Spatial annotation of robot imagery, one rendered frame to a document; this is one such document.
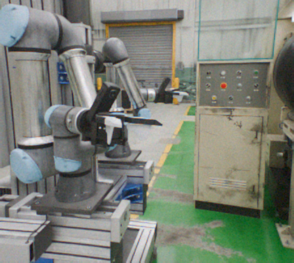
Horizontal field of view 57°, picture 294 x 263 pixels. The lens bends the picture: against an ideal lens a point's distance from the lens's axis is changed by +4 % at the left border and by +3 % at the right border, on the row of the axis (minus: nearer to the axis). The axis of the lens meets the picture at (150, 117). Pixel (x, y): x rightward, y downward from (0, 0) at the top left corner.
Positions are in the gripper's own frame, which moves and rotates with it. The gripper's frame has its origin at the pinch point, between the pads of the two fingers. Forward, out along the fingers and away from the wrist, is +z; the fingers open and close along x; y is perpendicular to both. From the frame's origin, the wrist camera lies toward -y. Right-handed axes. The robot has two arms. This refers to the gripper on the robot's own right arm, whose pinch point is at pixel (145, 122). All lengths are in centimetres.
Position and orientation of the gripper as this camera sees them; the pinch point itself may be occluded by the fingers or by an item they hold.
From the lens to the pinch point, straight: 60.3
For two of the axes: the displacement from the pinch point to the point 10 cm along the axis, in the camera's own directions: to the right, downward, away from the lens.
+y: -0.8, 9.9, 0.6
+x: -6.0, 0.0, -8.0
